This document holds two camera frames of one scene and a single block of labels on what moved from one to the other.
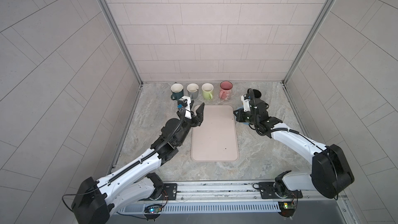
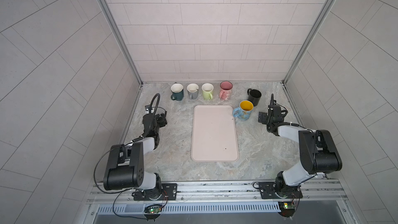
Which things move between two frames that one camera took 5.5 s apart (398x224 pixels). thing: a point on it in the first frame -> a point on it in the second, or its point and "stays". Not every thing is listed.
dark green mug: (177, 90) stays
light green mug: (207, 89) stays
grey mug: (193, 90) stays
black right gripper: (239, 116) -> (265, 115)
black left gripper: (196, 119) -> (161, 120)
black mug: (257, 94) stays
